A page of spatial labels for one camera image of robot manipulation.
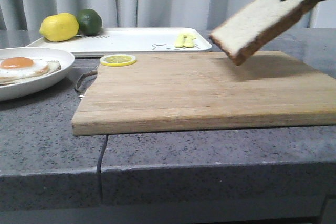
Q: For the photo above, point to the fried egg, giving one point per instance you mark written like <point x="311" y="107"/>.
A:
<point x="22" y="67"/>

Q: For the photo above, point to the wooden cutting board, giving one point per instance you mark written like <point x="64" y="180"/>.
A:
<point x="200" y="91"/>

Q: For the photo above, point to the left yellow-green utensil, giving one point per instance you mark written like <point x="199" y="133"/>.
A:
<point x="179" y="42"/>

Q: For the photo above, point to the right yellow-green utensil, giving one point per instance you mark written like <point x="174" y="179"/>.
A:
<point x="188" y="41"/>

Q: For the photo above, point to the yellow-green utensil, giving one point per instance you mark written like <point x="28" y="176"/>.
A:
<point x="188" y="41"/>
<point x="179" y="42"/>

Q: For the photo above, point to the yellow lemon slice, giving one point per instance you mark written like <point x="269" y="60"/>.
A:
<point x="117" y="60"/>

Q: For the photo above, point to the white round plate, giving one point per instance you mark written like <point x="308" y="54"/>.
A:
<point x="66" y="60"/>

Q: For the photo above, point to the green lime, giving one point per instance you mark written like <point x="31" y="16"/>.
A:
<point x="90" y="22"/>

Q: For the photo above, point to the white rectangular tray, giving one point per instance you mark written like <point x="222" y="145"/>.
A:
<point x="126" y="40"/>

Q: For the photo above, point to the metal cutting board handle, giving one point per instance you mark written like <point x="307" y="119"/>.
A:
<point x="80" y="93"/>

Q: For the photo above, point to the white bread slice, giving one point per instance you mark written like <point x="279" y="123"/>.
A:
<point x="256" y="24"/>

